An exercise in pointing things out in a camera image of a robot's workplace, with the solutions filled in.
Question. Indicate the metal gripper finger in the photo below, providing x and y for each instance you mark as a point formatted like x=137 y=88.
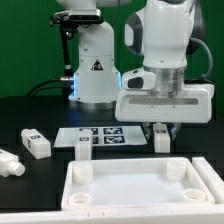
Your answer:
x=148 y=130
x=174 y=130

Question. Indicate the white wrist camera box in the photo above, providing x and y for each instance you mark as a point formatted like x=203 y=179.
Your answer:
x=138 y=79

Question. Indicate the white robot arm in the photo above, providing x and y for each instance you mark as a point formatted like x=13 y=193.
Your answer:
x=161 y=32

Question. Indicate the white marker plate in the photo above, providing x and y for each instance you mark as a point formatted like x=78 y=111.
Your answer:
x=102 y=136

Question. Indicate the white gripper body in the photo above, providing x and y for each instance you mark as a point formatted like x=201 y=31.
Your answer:
x=192 y=105

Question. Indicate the white desk top tray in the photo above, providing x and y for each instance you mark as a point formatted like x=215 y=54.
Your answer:
x=133 y=183

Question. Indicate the white frame rail front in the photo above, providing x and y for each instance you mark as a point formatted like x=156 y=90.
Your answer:
x=176 y=214

